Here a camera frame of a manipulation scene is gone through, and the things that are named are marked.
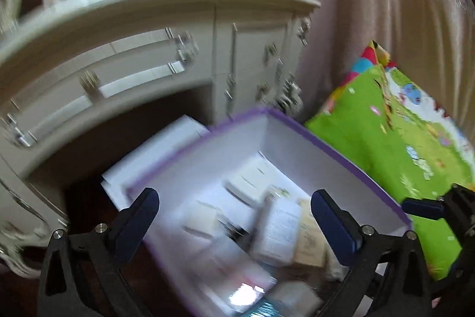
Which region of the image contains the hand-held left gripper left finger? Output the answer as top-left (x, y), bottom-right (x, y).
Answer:
top-left (37, 187), bottom-right (161, 317)

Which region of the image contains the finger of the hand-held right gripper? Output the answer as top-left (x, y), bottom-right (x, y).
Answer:
top-left (402, 197), bottom-right (447, 220)

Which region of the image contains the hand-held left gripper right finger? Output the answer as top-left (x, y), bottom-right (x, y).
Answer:
top-left (310, 189), bottom-right (435, 317)

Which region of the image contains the beige cardboard box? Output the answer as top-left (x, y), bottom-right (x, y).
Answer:
top-left (255, 195), bottom-right (330, 268)

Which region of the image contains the purple storage box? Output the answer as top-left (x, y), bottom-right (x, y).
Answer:
top-left (126, 108), bottom-right (413, 317)

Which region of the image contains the black applicator box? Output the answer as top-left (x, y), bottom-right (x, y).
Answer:
top-left (218, 216), bottom-right (254, 244)

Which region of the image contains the small white box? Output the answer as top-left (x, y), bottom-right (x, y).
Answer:
top-left (181, 199), bottom-right (220, 240)

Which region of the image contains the green cartoon play mat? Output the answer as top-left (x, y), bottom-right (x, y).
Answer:
top-left (304, 40), bottom-right (475, 282)

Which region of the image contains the white box lid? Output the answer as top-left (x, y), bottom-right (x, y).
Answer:
top-left (101, 114), bottom-right (211, 212)

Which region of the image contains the white flat box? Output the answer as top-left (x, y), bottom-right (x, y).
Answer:
top-left (224, 162), bottom-right (287, 207)

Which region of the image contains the white glossy packet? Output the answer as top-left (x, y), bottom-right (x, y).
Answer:
top-left (193, 239), bottom-right (279, 316)

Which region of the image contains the cream dressing table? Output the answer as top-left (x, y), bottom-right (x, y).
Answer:
top-left (0, 0), bottom-right (322, 278)

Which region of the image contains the pink embroidered curtain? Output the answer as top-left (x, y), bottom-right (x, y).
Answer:
top-left (241, 0), bottom-right (475, 124)

